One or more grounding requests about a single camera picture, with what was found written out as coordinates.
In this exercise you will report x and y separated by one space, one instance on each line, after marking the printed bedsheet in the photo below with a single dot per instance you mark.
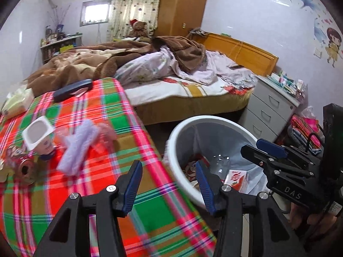
171 88

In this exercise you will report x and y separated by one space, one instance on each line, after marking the dark blue glasses case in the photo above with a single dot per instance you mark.
69 89

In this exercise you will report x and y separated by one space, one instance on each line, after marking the soft tissue pack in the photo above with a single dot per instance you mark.
17 101

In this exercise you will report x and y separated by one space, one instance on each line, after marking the plaid tablecloth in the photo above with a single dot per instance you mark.
93 166

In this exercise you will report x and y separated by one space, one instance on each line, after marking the white shelf unit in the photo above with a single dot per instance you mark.
61 48

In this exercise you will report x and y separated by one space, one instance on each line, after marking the wooden wardrobe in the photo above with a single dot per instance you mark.
182 5

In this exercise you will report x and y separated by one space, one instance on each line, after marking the clear plastic bin liner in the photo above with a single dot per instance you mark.
227 144

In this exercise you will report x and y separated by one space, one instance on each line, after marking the white yogurt cup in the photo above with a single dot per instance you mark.
37 133

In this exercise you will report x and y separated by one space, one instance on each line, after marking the patterned curtain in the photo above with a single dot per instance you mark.
134 5

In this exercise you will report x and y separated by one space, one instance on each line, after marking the grey drawer nightstand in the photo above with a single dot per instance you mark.
268 107

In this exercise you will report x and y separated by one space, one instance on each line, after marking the white round trash bin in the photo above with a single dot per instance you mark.
182 133

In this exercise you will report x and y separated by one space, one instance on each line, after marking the white foam net sleeve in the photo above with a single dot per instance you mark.
75 147

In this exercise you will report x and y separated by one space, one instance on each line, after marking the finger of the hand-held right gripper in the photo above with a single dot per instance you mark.
270 146
254 154

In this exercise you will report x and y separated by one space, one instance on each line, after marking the dried branches in vase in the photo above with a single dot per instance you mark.
57 21

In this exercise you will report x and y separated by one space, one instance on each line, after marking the small window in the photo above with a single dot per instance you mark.
96 12

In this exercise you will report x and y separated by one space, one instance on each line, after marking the white floral quilt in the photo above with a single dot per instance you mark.
160 64

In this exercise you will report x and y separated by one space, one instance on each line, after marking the clear plastic cup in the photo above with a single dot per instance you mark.
105 133

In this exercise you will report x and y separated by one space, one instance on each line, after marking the person's right hand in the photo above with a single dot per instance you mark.
316 219

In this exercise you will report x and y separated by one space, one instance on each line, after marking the white wall switch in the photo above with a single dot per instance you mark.
318 52

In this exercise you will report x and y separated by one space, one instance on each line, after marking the blue dolphin wall sticker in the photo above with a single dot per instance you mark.
308 1

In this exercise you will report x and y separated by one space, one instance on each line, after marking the crushed drink can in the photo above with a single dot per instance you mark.
25 170

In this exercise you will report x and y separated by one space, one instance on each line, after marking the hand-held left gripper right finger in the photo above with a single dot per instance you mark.
205 184

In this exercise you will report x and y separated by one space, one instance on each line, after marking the row of small bottles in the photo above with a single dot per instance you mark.
53 36

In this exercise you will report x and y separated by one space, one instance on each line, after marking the red and white carton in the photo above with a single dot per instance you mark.
235 179

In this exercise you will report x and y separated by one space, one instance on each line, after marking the red printed wrapper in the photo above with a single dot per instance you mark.
191 170

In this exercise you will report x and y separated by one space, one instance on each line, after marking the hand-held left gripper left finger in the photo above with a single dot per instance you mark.
132 187

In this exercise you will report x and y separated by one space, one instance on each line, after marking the brown teddy bear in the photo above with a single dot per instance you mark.
139 28

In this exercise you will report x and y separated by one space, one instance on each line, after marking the pile of small boxes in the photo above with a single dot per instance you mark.
284 81

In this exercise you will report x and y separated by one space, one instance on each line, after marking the wooden bed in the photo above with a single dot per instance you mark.
187 107

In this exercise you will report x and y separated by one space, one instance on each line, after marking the pile of folded plaid cloth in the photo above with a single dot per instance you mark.
302 128

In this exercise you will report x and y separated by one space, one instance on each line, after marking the brown fleece blanket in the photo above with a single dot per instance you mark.
80 64

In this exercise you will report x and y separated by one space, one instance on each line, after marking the cartoon girl wall sticker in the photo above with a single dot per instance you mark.
332 41

